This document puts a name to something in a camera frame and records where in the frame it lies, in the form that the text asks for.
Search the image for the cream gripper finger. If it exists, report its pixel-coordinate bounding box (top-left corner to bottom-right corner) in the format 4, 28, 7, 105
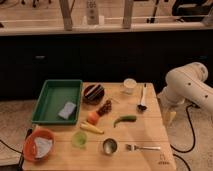
165, 111, 176, 126

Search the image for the green chili pepper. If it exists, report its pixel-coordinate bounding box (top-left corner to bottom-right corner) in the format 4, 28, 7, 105
113, 115, 137, 128

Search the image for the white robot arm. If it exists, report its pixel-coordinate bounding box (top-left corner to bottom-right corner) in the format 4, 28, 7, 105
157, 62, 213, 126

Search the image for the white cup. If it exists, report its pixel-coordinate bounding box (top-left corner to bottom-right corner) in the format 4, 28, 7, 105
123, 78, 137, 94

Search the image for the small metal cup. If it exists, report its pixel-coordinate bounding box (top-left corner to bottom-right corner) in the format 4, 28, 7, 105
102, 138, 118, 155

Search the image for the green plastic cup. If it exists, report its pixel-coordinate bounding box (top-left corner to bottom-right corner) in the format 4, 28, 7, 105
72, 131, 87, 148

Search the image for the silver fork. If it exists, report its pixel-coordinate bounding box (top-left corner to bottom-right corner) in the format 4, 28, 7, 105
125, 144, 161, 151

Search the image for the orange tomato toy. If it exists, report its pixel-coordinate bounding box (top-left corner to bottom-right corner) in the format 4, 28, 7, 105
87, 111, 100, 125

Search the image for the dark striped bowl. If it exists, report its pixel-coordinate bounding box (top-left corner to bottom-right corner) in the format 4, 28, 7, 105
83, 84, 105, 105

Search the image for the yellow corn toy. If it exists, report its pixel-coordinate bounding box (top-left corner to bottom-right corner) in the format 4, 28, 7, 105
80, 123, 104, 134

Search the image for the blue sponge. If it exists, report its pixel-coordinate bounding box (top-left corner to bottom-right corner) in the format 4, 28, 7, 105
58, 102, 76, 119

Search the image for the green plastic tray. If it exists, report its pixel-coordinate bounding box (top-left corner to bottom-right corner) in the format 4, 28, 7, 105
32, 79, 83, 125

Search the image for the white crumpled cloth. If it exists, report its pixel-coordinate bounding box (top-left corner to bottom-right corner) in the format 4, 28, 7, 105
34, 137, 53, 158

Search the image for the white remote device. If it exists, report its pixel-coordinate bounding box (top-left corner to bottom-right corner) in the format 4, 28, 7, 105
86, 0, 99, 25

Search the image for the orange bowl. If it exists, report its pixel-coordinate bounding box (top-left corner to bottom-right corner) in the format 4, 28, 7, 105
23, 129, 54, 162

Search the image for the black cable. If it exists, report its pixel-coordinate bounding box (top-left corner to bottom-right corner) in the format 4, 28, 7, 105
170, 103, 198, 171

